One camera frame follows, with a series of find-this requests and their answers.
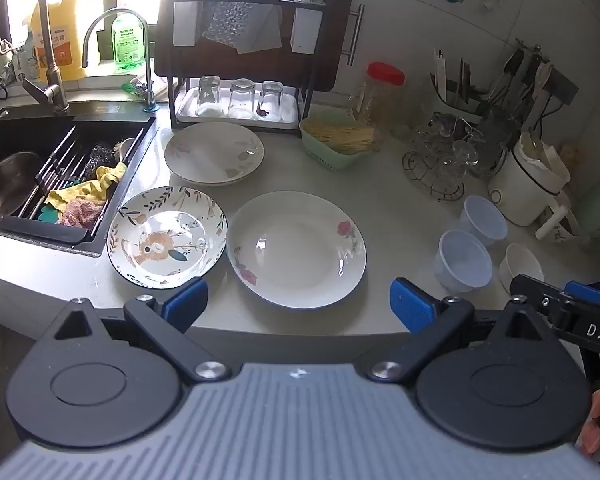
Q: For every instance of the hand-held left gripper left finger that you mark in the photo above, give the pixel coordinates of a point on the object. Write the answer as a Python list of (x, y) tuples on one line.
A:
[(187, 304)]

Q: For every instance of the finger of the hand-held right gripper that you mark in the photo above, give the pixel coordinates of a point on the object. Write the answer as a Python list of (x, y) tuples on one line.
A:
[(535, 292), (587, 294)]

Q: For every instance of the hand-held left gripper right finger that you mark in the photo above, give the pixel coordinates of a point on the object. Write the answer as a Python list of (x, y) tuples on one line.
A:
[(410, 306)]

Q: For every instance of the white ceramic bowl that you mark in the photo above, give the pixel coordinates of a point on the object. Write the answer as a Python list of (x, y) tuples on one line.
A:
[(521, 265)]

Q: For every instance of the colourful floral plate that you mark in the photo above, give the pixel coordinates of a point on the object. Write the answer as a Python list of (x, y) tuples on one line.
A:
[(167, 237)]

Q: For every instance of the translucent plastic bowl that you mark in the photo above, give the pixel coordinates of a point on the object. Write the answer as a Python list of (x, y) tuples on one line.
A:
[(464, 260), (482, 220)]

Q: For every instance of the white plate with rose print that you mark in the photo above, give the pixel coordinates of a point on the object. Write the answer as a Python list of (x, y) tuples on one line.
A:
[(296, 250)]

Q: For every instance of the person's right hand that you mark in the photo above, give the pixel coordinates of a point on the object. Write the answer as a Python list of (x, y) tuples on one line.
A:
[(594, 422)]

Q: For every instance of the white electric cooker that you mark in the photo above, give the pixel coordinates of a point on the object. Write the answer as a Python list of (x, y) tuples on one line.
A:
[(527, 185)]

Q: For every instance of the pink cloth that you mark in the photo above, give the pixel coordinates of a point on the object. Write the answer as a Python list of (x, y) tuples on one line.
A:
[(80, 212)]

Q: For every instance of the yellow cloth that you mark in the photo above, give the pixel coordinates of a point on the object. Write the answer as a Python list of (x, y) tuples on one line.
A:
[(87, 187)]

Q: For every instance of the set of glass cups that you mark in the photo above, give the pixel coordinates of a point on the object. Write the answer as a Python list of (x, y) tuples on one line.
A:
[(445, 145)]

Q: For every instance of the green mesh basket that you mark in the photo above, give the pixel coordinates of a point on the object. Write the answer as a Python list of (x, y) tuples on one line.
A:
[(337, 157)]

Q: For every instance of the teal sponge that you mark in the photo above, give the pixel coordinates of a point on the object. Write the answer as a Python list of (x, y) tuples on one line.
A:
[(47, 215)]

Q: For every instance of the beige brush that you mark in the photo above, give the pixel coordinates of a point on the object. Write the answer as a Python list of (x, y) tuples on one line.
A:
[(125, 147)]

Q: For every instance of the steel wool scrubber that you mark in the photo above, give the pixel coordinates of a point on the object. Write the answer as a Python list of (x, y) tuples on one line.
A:
[(100, 155)]

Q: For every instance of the dried noodle bundle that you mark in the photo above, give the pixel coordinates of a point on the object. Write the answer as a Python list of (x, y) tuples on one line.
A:
[(342, 135)]

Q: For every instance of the sink drain rack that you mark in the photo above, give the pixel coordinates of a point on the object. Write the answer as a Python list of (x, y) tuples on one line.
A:
[(65, 160)]

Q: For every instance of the white drain tray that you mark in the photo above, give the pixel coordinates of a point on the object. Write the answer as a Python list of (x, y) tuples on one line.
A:
[(240, 117)]

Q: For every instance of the clear drinking glass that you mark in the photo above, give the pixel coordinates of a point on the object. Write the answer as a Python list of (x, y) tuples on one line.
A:
[(209, 95), (241, 99)]

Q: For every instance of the red lid plastic jar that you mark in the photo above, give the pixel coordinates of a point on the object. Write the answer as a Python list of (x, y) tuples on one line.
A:
[(380, 95)]

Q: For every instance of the row of dark kitchen utensils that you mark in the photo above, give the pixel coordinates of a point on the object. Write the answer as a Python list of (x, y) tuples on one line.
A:
[(525, 75)]

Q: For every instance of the clear glass with red mark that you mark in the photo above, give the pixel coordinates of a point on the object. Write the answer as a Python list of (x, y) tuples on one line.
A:
[(270, 100)]

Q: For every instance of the knife holder with knives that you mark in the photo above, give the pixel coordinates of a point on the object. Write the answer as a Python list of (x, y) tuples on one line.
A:
[(455, 87)]

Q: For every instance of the green plastic clip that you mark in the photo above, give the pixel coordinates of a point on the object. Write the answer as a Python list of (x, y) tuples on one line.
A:
[(132, 89)]

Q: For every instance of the thin chrome faucet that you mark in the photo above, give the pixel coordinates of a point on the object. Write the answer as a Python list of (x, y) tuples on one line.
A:
[(147, 75)]

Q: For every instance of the black sink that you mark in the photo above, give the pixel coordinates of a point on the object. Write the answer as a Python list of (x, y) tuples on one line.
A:
[(10, 135)]

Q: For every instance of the black dish rack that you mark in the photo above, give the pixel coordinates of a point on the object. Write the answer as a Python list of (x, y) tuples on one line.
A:
[(310, 60)]

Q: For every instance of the green dish soap bottle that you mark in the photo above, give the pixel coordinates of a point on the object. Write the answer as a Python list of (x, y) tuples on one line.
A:
[(125, 35)]

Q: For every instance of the white utensil holder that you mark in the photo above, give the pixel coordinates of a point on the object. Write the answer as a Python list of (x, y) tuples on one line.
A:
[(186, 22), (304, 27)]

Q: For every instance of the dark wooden cutting board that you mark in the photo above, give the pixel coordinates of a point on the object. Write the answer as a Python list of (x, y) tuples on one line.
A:
[(330, 25)]

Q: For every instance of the yellow detergent bottle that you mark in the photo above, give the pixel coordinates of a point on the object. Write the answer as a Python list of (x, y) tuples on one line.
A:
[(60, 30)]

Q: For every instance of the brushed steel faucet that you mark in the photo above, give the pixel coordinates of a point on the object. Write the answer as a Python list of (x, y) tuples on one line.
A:
[(47, 35)]

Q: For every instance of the textured silver sheet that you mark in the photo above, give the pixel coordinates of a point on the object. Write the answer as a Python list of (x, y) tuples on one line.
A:
[(245, 5)]

